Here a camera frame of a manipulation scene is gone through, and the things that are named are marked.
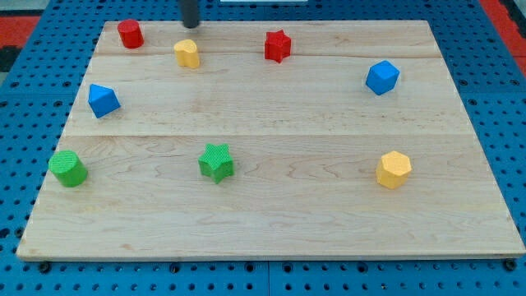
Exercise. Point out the green star block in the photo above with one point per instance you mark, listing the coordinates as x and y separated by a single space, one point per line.
216 162

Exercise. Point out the red cylinder block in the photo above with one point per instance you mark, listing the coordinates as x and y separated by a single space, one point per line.
130 34

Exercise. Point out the blue triangle block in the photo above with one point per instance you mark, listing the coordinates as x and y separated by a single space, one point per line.
102 100

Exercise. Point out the yellow heart block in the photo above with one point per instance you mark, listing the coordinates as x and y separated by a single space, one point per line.
186 53

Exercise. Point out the blue cube block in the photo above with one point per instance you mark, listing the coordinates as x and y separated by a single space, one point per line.
382 77

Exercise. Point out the red star block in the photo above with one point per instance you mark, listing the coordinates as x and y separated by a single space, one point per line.
277 46

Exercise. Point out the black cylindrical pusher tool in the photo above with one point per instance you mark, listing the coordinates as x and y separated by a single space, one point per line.
190 13

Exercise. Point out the green cylinder block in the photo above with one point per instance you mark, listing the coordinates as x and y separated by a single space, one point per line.
67 168

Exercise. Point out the yellow hexagon block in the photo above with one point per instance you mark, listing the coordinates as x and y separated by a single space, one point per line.
393 169

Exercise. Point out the light wooden board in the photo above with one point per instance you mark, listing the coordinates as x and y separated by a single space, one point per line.
305 136

